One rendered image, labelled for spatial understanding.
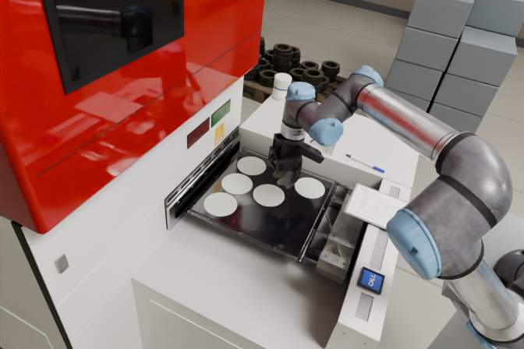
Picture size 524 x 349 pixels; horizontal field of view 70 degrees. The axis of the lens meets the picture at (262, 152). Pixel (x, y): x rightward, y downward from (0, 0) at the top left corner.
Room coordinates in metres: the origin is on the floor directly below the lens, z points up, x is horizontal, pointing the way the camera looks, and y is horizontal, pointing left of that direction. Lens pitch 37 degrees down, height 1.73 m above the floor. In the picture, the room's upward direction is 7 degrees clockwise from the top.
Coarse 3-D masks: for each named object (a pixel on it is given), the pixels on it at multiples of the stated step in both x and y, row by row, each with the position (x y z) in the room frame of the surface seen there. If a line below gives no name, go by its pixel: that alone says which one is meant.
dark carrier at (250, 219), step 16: (224, 176) 0.94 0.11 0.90; (256, 176) 0.96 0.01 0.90; (272, 176) 0.97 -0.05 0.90; (304, 176) 0.99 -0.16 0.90; (208, 192) 0.85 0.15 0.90; (288, 192) 0.90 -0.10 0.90; (192, 208) 0.78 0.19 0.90; (240, 208) 0.80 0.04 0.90; (256, 208) 0.81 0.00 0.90; (272, 208) 0.82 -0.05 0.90; (288, 208) 0.83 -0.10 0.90; (304, 208) 0.84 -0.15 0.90; (320, 208) 0.85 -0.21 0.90; (240, 224) 0.74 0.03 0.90; (256, 224) 0.75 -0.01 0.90; (272, 224) 0.76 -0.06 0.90; (288, 224) 0.76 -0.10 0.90; (304, 224) 0.77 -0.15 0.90; (272, 240) 0.70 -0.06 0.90; (288, 240) 0.70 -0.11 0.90; (304, 240) 0.71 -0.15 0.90
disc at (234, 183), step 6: (228, 174) 0.95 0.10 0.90; (234, 174) 0.95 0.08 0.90; (240, 174) 0.96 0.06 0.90; (222, 180) 0.92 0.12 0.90; (228, 180) 0.92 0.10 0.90; (234, 180) 0.93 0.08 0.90; (240, 180) 0.93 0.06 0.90; (246, 180) 0.93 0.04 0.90; (222, 186) 0.89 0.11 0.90; (228, 186) 0.89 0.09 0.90; (234, 186) 0.90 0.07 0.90; (240, 186) 0.90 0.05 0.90; (246, 186) 0.90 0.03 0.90; (234, 192) 0.87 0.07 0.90; (240, 192) 0.87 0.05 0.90
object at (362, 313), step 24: (384, 192) 0.89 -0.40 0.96; (408, 192) 0.91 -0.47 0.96; (384, 240) 0.70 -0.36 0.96; (360, 264) 0.61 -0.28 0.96; (384, 264) 0.62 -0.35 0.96; (360, 288) 0.54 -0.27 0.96; (384, 288) 0.54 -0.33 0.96; (360, 312) 0.48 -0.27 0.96; (384, 312) 0.48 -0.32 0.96; (336, 336) 0.44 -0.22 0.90; (360, 336) 0.43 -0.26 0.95
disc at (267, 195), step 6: (258, 186) 0.91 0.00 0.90; (264, 186) 0.91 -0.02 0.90; (270, 186) 0.92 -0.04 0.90; (276, 186) 0.92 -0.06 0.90; (258, 192) 0.88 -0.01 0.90; (264, 192) 0.88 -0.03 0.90; (270, 192) 0.89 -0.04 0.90; (276, 192) 0.89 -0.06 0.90; (282, 192) 0.89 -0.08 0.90; (258, 198) 0.86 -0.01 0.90; (264, 198) 0.86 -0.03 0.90; (270, 198) 0.86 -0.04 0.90; (276, 198) 0.87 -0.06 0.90; (282, 198) 0.87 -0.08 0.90; (264, 204) 0.83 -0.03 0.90; (270, 204) 0.84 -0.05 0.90; (276, 204) 0.84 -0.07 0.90
